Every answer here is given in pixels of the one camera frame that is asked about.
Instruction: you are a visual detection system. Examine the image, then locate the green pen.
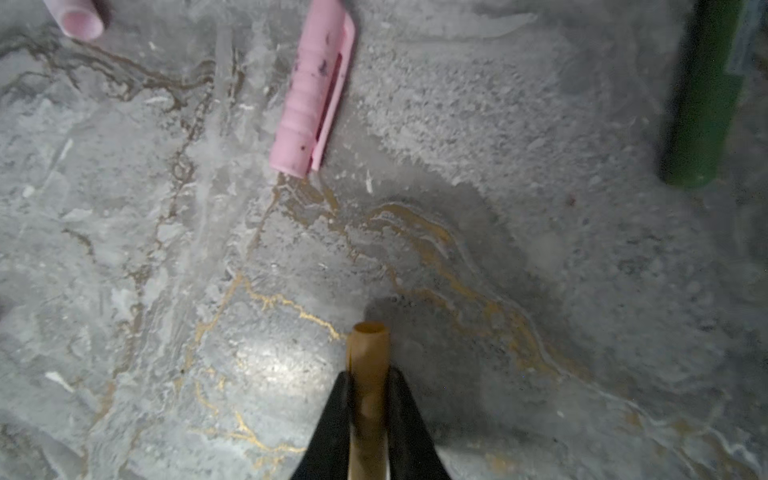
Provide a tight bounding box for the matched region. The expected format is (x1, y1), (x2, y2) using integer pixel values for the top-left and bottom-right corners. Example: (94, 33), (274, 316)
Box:
(660, 0), (767, 188)

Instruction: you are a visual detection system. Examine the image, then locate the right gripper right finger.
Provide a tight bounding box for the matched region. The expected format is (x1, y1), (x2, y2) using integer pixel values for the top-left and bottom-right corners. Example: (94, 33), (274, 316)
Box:
(386, 367), (451, 480)

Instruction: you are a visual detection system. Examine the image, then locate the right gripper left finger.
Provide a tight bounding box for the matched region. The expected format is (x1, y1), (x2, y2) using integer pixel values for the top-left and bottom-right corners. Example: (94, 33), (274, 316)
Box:
(290, 371), (353, 480)

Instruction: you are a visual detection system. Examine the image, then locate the pink pen cap right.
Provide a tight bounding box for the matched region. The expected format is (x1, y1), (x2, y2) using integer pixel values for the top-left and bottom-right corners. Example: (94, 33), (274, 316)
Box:
(269, 0), (356, 178)

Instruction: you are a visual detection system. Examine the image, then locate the pink pen cap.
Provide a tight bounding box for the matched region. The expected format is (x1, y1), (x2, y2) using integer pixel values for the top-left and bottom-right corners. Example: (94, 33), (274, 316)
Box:
(44, 0), (105, 42)
(269, 0), (356, 178)

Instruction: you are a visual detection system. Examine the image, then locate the pink pen cap upper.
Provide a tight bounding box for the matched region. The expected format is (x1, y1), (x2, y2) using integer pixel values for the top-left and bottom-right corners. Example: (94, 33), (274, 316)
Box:
(44, 0), (105, 42)

